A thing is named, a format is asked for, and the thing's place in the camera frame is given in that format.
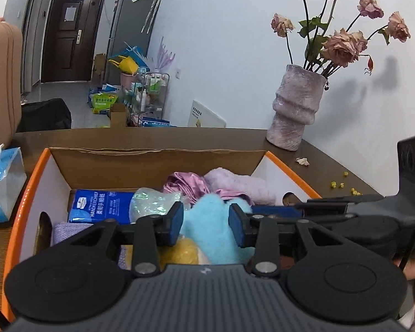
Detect pink bucket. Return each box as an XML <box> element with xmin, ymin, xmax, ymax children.
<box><xmin>120</xmin><ymin>72</ymin><xmax>139</xmax><ymax>91</ymax></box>

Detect yellow crumbs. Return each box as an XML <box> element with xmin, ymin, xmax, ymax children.
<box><xmin>328</xmin><ymin>171</ymin><xmax>359</xmax><ymax>194</ymax></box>

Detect green yellow bag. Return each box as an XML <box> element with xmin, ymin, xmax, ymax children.
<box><xmin>91</xmin><ymin>92</ymin><xmax>120</xmax><ymax>115</ymax></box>

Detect light blue plush toy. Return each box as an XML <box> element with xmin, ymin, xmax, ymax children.
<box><xmin>183</xmin><ymin>194</ymin><xmax>257</xmax><ymax>266</ymax></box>

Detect purple fluffy towel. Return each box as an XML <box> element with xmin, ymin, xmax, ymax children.
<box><xmin>204</xmin><ymin>168</ymin><xmax>278</xmax><ymax>207</ymax></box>

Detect blue flat package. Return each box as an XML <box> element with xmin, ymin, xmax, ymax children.
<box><xmin>140</xmin><ymin>118</ymin><xmax>176</xmax><ymax>128</ymax></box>

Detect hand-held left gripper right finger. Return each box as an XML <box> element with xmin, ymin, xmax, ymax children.
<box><xmin>228</xmin><ymin>203</ymin><xmax>336</xmax><ymax>279</ymax></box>

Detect pink shiny cloth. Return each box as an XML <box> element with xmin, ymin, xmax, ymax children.
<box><xmin>163</xmin><ymin>172</ymin><xmax>254</xmax><ymax>205</ymax></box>

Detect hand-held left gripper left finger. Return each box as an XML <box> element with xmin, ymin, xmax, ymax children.
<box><xmin>67</xmin><ymin>201</ymin><xmax>185</xmax><ymax>278</ymax></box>

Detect yellow plush toy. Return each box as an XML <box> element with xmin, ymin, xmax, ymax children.
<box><xmin>157</xmin><ymin>235</ymin><xmax>212</xmax><ymax>272</ymax></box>

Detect purple woven cloth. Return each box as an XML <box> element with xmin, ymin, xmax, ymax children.
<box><xmin>52</xmin><ymin>223</ymin><xmax>136</xmax><ymax>271</ymax></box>

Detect purple ribbed vase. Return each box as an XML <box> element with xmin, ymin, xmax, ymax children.
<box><xmin>266</xmin><ymin>64</ymin><xmax>328</xmax><ymax>152</ymax></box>

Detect blue tissue pack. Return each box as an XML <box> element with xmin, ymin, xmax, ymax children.
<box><xmin>0</xmin><ymin>144</ymin><xmax>28</xmax><ymax>224</ymax></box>

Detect orange cardboard box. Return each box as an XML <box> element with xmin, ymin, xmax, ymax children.
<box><xmin>2</xmin><ymin>147</ymin><xmax>324</xmax><ymax>323</ymax></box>

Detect folded umbrella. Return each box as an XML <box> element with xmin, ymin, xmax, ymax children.
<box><xmin>141</xmin><ymin>0</ymin><xmax>164</xmax><ymax>35</ymax></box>

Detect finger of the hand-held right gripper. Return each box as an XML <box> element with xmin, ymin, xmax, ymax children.
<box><xmin>292</xmin><ymin>194</ymin><xmax>385</xmax><ymax>221</ymax></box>

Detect black bag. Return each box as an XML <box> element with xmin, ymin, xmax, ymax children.
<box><xmin>21</xmin><ymin>98</ymin><xmax>72</xmax><ymax>133</ymax></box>

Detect small open cardboard box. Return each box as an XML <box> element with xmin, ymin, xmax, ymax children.
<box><xmin>110</xmin><ymin>103</ymin><xmax>129</xmax><ymax>128</ymax></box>

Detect wire rack with bottles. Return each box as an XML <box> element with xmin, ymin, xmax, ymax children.
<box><xmin>129</xmin><ymin>71</ymin><xmax>170</xmax><ymax>122</ymax></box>

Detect iridescent plastic bag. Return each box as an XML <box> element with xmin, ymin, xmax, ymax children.
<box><xmin>129</xmin><ymin>187</ymin><xmax>191</xmax><ymax>226</ymax></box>

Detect brown cardboard box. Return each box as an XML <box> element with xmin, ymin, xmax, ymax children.
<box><xmin>90</xmin><ymin>53</ymin><xmax>107</xmax><ymax>87</ymax></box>

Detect blue handkerchief packet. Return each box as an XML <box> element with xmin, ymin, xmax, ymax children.
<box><xmin>67</xmin><ymin>188</ymin><xmax>136</xmax><ymax>224</ymax></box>

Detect grey refrigerator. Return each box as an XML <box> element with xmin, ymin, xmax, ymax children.
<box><xmin>105</xmin><ymin>0</ymin><xmax>165</xmax><ymax>65</ymax></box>

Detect dark brown door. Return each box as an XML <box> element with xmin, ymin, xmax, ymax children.
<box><xmin>41</xmin><ymin>0</ymin><xmax>109</xmax><ymax>84</ymax></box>

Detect pink suitcase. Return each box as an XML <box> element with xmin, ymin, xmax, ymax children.
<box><xmin>0</xmin><ymin>21</ymin><xmax>23</xmax><ymax>153</ymax></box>

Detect purple wall sticker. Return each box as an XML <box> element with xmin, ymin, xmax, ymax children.
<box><xmin>155</xmin><ymin>36</ymin><xmax>177</xmax><ymax>73</ymax></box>

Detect dried pink roses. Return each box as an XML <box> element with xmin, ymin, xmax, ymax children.
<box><xmin>270</xmin><ymin>0</ymin><xmax>411</xmax><ymax>81</ymax></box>

